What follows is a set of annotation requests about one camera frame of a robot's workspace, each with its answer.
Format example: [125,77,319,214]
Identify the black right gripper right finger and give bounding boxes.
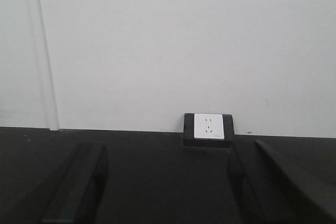
[228,140,335,223]

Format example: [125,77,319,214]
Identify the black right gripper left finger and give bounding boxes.
[22,142,108,223]

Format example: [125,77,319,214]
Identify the white socket in black box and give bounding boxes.
[183,113,235,148]

